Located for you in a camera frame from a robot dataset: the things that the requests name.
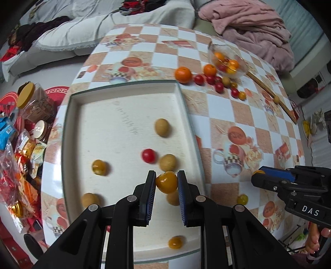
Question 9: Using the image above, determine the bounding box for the long wooden stick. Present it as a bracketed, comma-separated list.
[246, 71, 298, 125]

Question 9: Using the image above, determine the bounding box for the red clothing pile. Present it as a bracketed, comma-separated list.
[118, 0, 148, 12]

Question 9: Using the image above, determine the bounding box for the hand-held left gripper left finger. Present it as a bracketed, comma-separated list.
[34, 170, 157, 269]

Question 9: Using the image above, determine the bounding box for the yellow lid plastic jar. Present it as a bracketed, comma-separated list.
[17, 82, 56, 122]

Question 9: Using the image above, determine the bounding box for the red cardboard box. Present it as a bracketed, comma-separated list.
[0, 219, 35, 265]

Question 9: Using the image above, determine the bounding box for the blue snack packet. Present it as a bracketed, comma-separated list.
[0, 116, 18, 151]

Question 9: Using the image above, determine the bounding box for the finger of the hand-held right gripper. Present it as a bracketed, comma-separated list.
[251, 173, 288, 193]
[263, 167, 295, 182]

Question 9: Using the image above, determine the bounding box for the person's right hand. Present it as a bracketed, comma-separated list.
[306, 225, 331, 260]

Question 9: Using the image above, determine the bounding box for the clear glass bowl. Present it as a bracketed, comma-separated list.
[208, 43, 248, 78]

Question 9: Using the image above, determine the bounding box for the red round tin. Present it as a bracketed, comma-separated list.
[0, 91, 20, 130]

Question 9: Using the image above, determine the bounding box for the pile of wrapped candies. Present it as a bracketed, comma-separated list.
[0, 129, 48, 227]

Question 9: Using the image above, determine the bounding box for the metal floor rack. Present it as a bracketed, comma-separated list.
[279, 225, 309, 255]

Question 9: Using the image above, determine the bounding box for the white sofa cover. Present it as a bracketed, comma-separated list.
[2, 0, 196, 81]

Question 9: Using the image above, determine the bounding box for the beige lid jar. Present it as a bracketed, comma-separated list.
[33, 120, 54, 143]

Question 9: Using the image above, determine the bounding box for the red packet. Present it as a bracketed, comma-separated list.
[0, 45, 25, 62]

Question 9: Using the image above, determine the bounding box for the pink fleece blanket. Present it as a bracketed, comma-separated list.
[198, 0, 296, 73]

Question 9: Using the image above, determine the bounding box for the checked patterned tablecloth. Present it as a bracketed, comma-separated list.
[41, 23, 306, 269]

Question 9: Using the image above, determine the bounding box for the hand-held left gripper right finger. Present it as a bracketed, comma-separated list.
[177, 171, 293, 269]

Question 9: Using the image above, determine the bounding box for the white tray with green rim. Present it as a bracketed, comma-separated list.
[61, 80, 208, 264]

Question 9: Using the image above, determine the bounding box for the dark brown clothing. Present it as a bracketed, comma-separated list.
[10, 16, 71, 53]

